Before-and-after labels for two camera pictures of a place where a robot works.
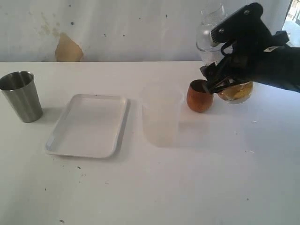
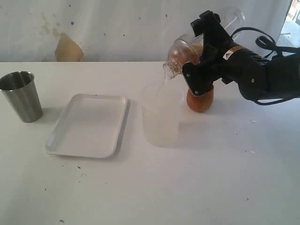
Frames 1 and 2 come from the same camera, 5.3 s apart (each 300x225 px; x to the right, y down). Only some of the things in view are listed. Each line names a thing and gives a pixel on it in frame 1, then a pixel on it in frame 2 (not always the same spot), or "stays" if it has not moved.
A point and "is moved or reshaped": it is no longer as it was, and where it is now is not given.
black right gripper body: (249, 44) → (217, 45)
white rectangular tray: (90, 126) stays
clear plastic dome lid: (210, 20) is moved or reshaped
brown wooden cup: (199, 98) stays
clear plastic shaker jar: (237, 93) is moved or reshaped
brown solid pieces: (242, 91) → (178, 56)
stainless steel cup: (19, 88) stays
